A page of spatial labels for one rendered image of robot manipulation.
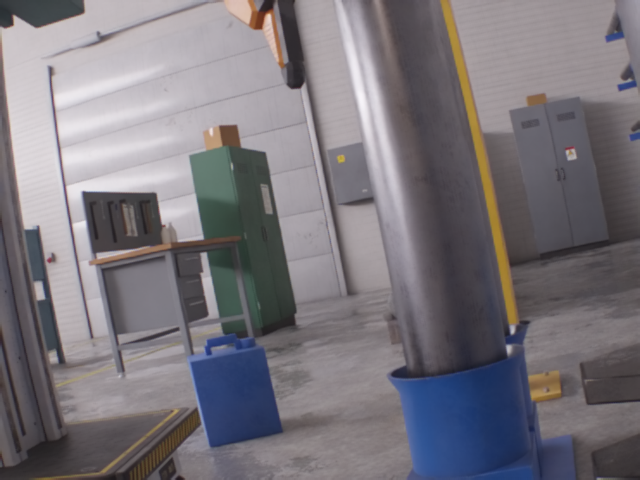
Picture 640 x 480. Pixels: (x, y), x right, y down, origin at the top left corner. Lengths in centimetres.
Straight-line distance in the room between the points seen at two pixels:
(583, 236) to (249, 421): 778
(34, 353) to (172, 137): 1023
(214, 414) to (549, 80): 864
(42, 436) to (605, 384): 166
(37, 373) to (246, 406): 132
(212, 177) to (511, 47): 507
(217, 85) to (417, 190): 1038
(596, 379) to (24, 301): 163
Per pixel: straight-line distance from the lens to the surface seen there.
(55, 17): 228
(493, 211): 291
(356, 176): 1103
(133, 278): 633
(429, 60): 169
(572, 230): 1049
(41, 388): 203
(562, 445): 225
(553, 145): 1051
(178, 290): 609
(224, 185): 760
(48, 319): 887
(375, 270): 1125
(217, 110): 1189
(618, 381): 56
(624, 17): 41
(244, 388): 316
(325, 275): 1136
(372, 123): 168
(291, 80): 119
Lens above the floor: 65
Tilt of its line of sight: 1 degrees up
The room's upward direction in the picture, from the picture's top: 11 degrees counter-clockwise
